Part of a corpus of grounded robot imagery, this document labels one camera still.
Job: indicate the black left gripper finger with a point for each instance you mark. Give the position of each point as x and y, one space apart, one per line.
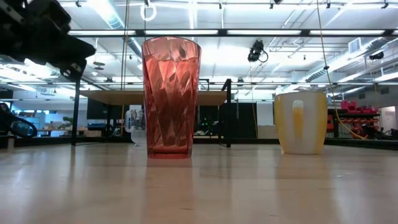
82 49
74 67

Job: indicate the clear glass mug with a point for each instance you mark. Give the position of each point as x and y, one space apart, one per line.
135 124

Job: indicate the orange-red faceted plastic tumbler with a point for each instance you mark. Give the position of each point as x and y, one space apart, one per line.
171 99

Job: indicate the wooden shelf black legs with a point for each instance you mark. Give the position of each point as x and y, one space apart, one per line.
124 97

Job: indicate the black curved tube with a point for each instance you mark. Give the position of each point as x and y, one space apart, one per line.
29 124

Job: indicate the cardboard box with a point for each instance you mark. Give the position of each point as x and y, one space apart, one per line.
267 132

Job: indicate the rack with red bins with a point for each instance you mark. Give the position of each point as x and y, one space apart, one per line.
354 119

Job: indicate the black ceiling device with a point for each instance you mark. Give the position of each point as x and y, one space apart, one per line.
377 56

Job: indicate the black ceiling camera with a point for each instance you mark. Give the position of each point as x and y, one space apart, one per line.
256 51

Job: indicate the black aluminium table frame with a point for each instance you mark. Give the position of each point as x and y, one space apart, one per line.
255 141

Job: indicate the black overhead frame beam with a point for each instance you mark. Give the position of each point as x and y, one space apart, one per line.
388 32

